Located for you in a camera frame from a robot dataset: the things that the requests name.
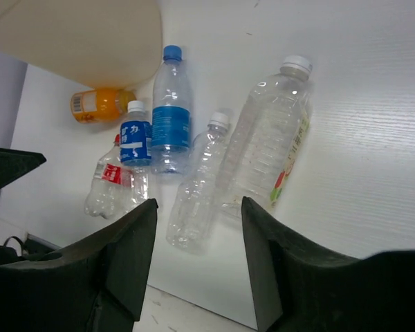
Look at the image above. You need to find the slim clear white-cap bottle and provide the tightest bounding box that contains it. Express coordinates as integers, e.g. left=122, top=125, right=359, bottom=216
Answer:
left=166, top=111, right=230, bottom=254

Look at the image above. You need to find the large clear square bottle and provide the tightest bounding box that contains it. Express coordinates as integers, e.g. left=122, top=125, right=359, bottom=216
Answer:
left=216, top=55, right=313, bottom=219

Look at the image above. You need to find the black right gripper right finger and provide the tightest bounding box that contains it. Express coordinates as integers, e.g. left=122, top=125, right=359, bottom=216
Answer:
left=241, top=197, right=415, bottom=331

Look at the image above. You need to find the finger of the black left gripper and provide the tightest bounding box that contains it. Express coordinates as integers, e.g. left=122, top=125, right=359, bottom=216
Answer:
left=0, top=148, right=46, bottom=190

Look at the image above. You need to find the red cap clear bottle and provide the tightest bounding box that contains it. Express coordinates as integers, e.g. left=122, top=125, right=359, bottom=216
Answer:
left=84, top=135, right=151, bottom=220

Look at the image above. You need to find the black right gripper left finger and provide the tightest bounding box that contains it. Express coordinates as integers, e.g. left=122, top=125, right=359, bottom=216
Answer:
left=0, top=199, right=158, bottom=331

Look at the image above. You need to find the cream plastic bin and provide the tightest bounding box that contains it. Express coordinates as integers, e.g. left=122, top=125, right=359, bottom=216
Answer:
left=0, top=0, right=163, bottom=89

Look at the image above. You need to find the orange juice bottle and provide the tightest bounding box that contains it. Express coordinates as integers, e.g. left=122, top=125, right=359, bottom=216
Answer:
left=70, top=89, right=136, bottom=124

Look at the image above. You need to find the tall blue cap bottle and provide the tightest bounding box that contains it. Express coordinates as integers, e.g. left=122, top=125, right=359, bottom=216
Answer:
left=151, top=45, right=192, bottom=174

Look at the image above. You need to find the small blue label bottle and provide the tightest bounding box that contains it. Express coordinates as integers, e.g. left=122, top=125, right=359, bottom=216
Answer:
left=120, top=100, right=152, bottom=167

